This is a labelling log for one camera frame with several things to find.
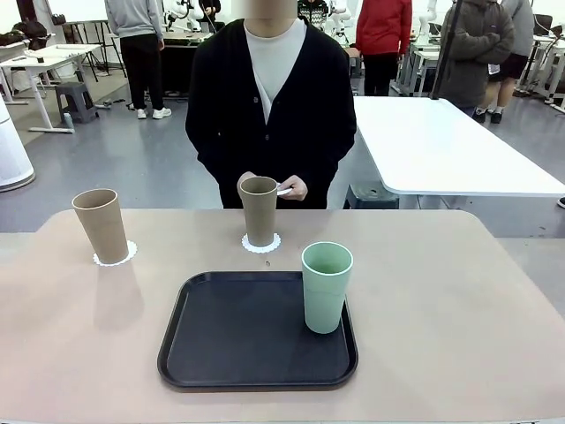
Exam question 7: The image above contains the person in patterned sweater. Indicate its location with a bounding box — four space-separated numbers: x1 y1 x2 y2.
298 0 330 30

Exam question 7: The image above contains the light green tall cup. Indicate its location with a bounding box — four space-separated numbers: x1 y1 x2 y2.
301 241 354 335

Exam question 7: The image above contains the person in red top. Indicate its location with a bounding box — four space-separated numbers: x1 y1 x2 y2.
355 0 414 97

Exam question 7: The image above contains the person in olive jacket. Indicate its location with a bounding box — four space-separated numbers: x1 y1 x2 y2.
440 0 516 118

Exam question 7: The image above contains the white cylindrical air purifier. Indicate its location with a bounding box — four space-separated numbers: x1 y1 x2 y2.
0 95 36 192

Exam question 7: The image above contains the person's right hand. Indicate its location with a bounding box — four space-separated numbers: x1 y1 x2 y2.
237 170 258 195

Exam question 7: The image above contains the person in black cardigan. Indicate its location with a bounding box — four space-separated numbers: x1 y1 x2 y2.
185 6 358 211

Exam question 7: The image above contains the person in grey hoodie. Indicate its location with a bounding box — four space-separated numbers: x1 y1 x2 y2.
104 0 172 120

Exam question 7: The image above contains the black stand pole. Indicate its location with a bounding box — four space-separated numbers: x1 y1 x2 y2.
430 0 464 102

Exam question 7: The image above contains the person's left hand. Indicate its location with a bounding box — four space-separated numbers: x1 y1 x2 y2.
277 175 309 202

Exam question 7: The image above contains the black plastic tray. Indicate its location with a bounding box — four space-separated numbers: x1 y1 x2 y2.
157 270 359 392

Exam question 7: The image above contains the brown tall cup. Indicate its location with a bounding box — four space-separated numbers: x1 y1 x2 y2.
71 188 130 264
238 176 279 247

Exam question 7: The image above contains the white desk with white legs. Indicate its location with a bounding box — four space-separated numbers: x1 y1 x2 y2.
0 43 103 133

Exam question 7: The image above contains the desk with white frame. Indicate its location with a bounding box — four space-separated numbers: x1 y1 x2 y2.
159 30 199 97

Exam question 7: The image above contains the person in black shorts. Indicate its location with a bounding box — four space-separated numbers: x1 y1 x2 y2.
474 0 536 125

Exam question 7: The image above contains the large white table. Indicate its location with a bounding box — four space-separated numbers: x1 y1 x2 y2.
352 95 565 199

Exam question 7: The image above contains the grey step stool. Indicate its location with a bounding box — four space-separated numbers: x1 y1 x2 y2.
55 82 101 125

